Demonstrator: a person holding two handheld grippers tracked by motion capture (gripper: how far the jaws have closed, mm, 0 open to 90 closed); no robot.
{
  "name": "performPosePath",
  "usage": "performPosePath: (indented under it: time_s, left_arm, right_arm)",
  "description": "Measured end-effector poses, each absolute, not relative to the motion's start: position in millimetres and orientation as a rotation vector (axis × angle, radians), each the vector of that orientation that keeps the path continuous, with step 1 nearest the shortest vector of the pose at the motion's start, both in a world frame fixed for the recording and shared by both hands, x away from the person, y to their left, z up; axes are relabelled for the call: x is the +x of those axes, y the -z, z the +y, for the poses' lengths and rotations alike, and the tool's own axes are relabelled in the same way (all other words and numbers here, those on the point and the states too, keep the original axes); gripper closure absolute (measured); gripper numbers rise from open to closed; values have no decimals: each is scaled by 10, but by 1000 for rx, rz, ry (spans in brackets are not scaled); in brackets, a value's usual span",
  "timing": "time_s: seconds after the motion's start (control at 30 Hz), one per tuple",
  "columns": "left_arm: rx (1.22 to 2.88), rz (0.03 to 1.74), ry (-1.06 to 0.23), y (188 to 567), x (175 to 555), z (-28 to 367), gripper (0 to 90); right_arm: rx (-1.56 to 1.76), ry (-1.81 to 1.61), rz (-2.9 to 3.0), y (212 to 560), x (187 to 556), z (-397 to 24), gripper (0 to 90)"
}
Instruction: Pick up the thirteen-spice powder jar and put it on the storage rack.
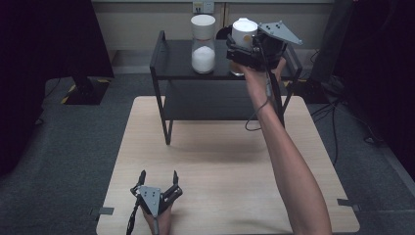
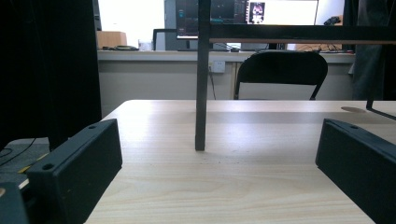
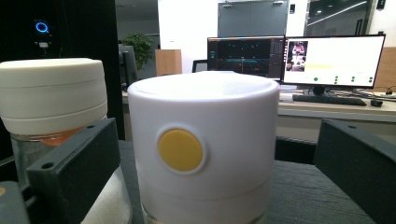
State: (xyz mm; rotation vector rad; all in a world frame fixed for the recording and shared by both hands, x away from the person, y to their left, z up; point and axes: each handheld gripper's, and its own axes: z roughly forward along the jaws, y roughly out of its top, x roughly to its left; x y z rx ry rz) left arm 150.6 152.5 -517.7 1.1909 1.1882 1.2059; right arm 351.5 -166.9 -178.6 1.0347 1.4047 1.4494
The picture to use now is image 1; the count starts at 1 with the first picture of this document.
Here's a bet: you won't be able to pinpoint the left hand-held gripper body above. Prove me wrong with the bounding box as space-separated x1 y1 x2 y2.
129 184 184 218

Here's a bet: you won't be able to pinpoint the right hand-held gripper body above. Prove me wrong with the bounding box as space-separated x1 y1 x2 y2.
250 20 303 72

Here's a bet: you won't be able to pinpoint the glass jar with white spout lid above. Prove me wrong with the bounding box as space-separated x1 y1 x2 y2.
228 17 259 77

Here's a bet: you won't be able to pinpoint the glass jar with grey lid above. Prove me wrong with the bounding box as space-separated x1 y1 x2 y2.
190 14 217 75

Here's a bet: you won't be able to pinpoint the black two-tier shelf rack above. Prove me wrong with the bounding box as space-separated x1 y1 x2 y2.
149 29 303 147

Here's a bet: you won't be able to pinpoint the person's left hand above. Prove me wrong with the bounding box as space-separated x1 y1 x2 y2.
141 205 173 235

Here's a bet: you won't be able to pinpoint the person's right hand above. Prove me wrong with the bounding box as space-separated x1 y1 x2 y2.
232 56 289 100

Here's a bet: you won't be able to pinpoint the black chair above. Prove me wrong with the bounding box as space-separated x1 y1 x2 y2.
215 24 234 41

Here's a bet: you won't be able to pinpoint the grey tape strip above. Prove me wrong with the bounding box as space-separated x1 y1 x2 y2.
89 206 115 217
336 198 362 212

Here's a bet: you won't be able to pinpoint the dark stand with base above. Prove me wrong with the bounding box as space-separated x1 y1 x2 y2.
286 0 355 105

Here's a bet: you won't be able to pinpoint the black stand base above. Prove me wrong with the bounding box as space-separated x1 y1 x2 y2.
60 75 113 107

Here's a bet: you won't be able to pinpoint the black curtain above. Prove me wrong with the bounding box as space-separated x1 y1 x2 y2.
0 0 115 177
335 0 415 182

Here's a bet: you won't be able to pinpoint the braided left gripper cable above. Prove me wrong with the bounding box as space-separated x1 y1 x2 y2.
125 198 143 235

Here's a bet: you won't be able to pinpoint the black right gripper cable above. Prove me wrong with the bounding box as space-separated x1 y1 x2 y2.
244 38 274 132

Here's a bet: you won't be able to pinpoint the white wall socket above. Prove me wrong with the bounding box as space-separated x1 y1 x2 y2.
192 0 216 15

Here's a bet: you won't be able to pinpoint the black floor cables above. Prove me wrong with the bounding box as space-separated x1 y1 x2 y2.
308 97 384 166

